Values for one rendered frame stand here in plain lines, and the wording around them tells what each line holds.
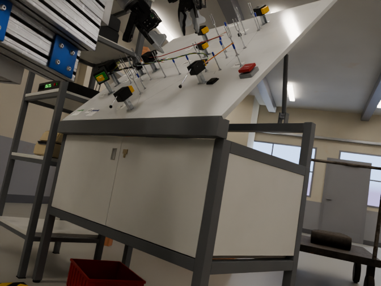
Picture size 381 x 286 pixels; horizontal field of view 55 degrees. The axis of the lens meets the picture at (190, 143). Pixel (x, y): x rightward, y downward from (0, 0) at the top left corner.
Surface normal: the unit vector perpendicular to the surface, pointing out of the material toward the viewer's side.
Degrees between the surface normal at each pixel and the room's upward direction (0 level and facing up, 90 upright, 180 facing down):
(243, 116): 90
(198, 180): 90
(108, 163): 90
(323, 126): 90
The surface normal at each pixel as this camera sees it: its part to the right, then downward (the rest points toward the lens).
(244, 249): 0.69, 0.03
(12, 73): 0.93, 0.12
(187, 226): -0.70, -0.21
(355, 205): -0.32, -0.18
